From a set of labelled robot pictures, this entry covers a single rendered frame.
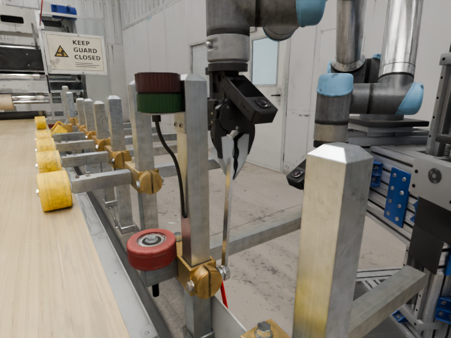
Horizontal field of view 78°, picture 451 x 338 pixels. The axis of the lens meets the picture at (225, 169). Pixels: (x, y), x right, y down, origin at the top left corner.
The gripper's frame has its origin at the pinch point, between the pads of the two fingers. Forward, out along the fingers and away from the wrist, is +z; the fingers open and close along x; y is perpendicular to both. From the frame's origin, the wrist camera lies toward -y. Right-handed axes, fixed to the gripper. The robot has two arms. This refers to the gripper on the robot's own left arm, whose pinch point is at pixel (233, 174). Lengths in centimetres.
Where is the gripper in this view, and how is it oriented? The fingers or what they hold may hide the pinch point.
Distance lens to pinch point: 53.7
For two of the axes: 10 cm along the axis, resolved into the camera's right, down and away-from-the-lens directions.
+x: -8.4, 1.5, -5.3
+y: -5.5, -2.3, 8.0
